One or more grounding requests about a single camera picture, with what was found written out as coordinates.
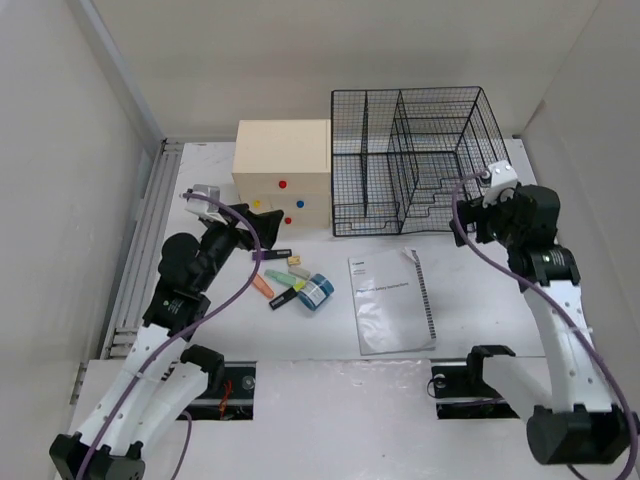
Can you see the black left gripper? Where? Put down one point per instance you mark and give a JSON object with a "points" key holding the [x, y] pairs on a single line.
{"points": [[267, 224]]}

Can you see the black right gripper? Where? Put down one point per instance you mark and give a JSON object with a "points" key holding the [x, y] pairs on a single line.
{"points": [[472, 210]]}

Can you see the grey eraser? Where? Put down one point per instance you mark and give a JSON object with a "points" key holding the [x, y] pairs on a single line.
{"points": [[299, 272]]}

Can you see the cream wooden drawer cabinet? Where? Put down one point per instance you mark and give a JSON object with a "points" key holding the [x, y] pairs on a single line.
{"points": [[285, 165]]}

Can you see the blue tape roll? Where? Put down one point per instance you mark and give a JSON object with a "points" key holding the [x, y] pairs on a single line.
{"points": [[315, 291]]}

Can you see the white instruction booklet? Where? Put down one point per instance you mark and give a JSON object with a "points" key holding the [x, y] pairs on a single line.
{"points": [[392, 308]]}

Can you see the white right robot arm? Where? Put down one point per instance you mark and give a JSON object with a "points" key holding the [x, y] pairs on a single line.
{"points": [[584, 418]]}

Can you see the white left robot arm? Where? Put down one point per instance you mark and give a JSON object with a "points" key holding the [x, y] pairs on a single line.
{"points": [[164, 371]]}

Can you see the purple black highlighter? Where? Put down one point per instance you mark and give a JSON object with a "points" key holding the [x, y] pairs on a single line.
{"points": [[273, 254]]}

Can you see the green highlighter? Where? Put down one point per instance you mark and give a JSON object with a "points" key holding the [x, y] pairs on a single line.
{"points": [[281, 277]]}

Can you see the orange highlighter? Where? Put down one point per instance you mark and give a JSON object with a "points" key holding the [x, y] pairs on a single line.
{"points": [[263, 287]]}

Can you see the yellow black highlighter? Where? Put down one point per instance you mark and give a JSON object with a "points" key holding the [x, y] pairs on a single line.
{"points": [[286, 296]]}

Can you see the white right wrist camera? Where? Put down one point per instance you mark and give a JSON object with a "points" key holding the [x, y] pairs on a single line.
{"points": [[498, 178]]}

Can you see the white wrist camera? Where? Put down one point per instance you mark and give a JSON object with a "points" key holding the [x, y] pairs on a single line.
{"points": [[198, 201], [498, 178]]}

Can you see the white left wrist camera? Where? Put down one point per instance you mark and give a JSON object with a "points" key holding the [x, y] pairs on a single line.
{"points": [[198, 201]]}

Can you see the black wire mesh organizer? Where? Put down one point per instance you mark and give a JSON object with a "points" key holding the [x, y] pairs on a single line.
{"points": [[397, 154]]}

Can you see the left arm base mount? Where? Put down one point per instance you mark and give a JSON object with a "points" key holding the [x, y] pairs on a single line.
{"points": [[232, 400]]}

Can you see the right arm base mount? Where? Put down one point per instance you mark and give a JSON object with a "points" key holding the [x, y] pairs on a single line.
{"points": [[459, 389]]}

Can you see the aluminium rail frame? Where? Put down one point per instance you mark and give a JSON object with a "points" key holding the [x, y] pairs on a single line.
{"points": [[138, 257]]}

